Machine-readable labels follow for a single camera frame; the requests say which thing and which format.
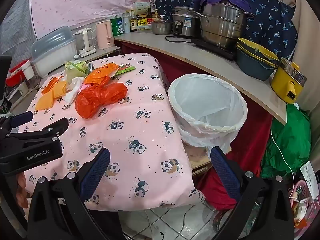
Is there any steel steamer pot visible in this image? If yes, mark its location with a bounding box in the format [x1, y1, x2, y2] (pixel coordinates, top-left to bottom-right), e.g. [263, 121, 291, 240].
[194, 1, 256, 50]

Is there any yellow electric pot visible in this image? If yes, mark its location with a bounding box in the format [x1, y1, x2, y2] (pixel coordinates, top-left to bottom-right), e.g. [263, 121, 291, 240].
[270, 57, 308, 105]

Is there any dark sauce bottle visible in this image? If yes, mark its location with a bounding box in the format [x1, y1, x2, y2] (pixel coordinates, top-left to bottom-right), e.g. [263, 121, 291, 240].
[130, 9, 138, 32]

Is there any orange snack packet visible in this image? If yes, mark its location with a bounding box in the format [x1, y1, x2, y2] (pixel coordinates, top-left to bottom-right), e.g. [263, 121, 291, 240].
[84, 63, 120, 85]

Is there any green can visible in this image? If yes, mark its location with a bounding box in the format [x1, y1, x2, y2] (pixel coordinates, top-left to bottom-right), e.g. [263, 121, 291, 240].
[110, 18, 125, 37]

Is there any yellow green snack packet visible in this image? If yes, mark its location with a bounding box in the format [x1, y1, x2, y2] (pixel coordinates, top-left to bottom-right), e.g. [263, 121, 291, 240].
[64, 60, 94, 83]

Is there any blue basin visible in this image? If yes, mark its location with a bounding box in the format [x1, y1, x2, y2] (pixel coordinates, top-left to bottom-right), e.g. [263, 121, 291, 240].
[236, 46, 278, 81]

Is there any bin with white liner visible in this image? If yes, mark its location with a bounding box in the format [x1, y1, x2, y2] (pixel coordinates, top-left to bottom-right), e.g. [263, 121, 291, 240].
[167, 73, 248, 157]

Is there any beige curtain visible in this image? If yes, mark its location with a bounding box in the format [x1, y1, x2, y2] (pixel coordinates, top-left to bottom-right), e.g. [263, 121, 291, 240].
[287, 0, 320, 120]

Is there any person's left hand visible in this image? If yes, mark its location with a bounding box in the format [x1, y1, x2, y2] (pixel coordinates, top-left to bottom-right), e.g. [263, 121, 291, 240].
[15, 172, 29, 209]

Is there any yellow food container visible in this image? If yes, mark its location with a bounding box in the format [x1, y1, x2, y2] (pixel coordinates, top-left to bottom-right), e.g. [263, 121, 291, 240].
[137, 17, 152, 34]

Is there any glass kettle with white handle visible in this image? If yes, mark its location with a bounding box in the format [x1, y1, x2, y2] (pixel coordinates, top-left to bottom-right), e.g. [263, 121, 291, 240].
[73, 28, 97, 57]

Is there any black induction cooktop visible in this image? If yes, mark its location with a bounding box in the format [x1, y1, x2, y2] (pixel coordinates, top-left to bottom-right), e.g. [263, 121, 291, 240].
[191, 39, 238, 62]

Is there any green plastic bag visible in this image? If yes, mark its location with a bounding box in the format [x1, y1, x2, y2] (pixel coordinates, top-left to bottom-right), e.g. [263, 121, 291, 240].
[261, 104, 312, 180]

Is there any black box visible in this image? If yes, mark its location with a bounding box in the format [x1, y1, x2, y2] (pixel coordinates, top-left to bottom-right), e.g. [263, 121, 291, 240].
[0, 56, 12, 94]

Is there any flat green carton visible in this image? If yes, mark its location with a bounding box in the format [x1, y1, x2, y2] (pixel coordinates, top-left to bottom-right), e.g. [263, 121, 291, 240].
[114, 64, 136, 76]

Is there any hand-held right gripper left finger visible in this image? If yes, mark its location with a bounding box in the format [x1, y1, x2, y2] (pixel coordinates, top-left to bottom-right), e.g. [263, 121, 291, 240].
[27, 147, 112, 240]

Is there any white dish box with lid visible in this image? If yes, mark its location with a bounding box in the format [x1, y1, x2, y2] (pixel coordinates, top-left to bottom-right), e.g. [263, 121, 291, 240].
[31, 26, 77, 77]

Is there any white tissue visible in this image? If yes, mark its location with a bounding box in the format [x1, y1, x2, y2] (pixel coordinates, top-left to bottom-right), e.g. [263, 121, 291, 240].
[64, 77, 84, 104]

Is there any pink electric kettle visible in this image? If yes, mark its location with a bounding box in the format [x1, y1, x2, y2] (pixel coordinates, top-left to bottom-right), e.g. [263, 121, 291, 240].
[96, 20, 115, 50]

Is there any navy print cloth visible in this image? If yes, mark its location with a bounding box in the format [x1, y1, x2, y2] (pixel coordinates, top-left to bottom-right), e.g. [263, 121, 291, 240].
[153, 0, 300, 64]

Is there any white green box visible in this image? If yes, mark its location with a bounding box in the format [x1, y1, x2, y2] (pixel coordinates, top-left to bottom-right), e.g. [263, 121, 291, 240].
[133, 2, 152, 17]

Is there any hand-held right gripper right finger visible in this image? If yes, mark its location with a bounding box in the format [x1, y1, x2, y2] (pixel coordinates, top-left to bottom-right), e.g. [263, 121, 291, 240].
[210, 146, 295, 240]

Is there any red cloth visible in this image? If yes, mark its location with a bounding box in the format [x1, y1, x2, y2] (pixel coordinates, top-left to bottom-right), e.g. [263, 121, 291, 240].
[114, 40, 273, 212]

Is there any white cable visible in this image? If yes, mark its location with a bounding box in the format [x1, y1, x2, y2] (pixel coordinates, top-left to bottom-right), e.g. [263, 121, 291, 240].
[271, 129, 313, 189]

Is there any orange ridged wrapper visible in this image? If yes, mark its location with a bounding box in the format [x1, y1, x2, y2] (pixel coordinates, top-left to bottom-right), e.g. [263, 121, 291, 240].
[35, 76, 67, 111]

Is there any white bottle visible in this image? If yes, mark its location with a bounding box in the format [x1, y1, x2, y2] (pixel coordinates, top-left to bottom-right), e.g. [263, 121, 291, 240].
[122, 14, 131, 34]

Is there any steel rice cooker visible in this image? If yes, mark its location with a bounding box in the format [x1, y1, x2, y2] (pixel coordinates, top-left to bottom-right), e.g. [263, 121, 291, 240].
[171, 6, 202, 39]

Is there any red white container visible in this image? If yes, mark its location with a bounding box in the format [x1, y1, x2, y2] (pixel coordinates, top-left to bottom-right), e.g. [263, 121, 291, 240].
[5, 59, 35, 87]

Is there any black power cable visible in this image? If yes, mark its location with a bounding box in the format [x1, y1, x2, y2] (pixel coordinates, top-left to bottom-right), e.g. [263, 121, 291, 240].
[164, 36, 196, 43]

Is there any orange plastic bag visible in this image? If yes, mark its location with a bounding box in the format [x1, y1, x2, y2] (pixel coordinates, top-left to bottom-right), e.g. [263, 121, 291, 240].
[75, 82, 128, 119]

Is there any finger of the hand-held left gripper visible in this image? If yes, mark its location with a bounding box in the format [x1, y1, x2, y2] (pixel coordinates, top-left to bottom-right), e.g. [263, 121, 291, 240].
[0, 111, 34, 137]
[5, 117, 70, 142]

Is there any small steel pot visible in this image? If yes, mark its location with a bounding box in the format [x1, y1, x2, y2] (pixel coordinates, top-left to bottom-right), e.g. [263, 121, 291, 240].
[151, 15, 173, 35]

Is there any pink basket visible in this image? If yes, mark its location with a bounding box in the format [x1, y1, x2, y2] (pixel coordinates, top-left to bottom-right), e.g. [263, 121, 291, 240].
[287, 179, 316, 228]

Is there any grey patterned cloth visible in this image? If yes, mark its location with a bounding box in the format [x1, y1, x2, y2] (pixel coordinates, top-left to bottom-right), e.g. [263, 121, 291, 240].
[4, 0, 38, 58]

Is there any thin black floor cable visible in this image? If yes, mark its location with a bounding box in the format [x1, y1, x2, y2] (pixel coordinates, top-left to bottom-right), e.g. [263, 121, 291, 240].
[144, 204, 197, 238]

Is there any yellow basin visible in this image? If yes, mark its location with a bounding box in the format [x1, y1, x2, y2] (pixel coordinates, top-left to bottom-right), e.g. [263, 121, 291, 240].
[236, 37, 280, 67]

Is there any pink dotted cloth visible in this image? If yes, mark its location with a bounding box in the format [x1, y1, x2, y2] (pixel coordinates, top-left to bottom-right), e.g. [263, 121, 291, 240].
[29, 0, 160, 38]

